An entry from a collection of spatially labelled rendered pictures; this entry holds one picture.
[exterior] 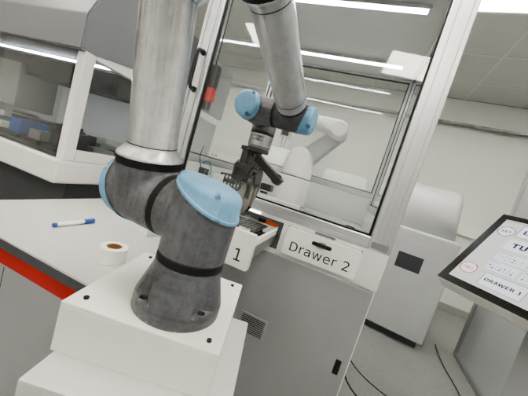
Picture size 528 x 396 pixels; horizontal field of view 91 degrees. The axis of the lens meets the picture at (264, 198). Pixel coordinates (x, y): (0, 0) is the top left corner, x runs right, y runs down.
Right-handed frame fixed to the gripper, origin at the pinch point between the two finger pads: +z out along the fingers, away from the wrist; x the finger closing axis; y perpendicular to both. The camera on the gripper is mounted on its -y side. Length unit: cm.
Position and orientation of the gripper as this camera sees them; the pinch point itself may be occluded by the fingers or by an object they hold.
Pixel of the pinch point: (247, 209)
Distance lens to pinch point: 85.3
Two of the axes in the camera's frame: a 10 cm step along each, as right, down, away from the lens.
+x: -2.7, 0.4, -9.6
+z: -2.8, 9.5, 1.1
